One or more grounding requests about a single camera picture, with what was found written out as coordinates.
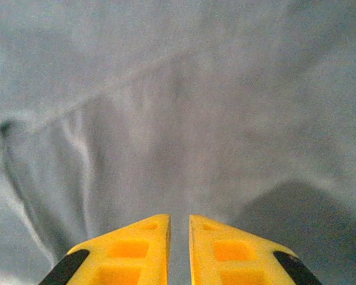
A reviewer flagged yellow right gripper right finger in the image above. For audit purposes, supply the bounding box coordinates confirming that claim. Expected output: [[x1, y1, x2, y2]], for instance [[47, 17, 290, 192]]
[[189, 214, 323, 285]]

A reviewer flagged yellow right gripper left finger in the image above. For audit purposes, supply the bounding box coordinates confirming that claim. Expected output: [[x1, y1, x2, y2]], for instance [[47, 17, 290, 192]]
[[38, 213, 171, 285]]

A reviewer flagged grey t-shirt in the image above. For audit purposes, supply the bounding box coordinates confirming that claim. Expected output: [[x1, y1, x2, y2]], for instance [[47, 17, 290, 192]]
[[0, 0, 356, 285]]

